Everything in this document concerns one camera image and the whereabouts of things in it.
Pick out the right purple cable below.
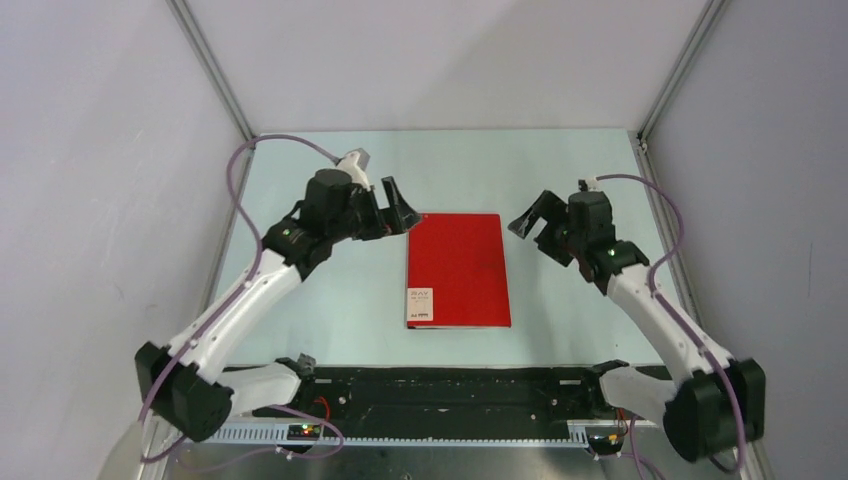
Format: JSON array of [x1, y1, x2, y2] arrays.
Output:
[[582, 173, 749, 480]]

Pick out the left controller board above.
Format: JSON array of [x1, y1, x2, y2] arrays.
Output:
[[286, 423, 322, 442]]

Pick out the white label sticker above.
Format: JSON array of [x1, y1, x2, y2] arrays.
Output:
[[406, 287, 434, 326]]

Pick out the aluminium frame rail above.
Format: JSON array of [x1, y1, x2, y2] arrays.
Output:
[[150, 377, 753, 448]]

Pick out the red and black file folder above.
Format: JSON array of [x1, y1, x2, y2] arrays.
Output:
[[405, 212, 512, 329]]

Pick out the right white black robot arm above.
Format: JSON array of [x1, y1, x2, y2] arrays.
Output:
[[508, 190, 766, 463]]

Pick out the right controller board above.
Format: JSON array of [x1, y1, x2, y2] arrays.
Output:
[[587, 434, 625, 458]]

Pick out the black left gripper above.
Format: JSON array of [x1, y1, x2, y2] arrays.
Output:
[[328, 177, 420, 244]]

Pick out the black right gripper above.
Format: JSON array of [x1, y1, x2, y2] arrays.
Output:
[[508, 190, 586, 267]]

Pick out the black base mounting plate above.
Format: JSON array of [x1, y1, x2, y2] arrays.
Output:
[[287, 367, 619, 441]]

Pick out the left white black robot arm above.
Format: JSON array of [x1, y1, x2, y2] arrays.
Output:
[[134, 168, 422, 442]]

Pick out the controller board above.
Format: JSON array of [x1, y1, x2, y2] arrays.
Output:
[[286, 423, 322, 442], [587, 434, 625, 458]]

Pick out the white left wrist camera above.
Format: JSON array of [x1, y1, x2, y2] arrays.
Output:
[[335, 148, 372, 190]]

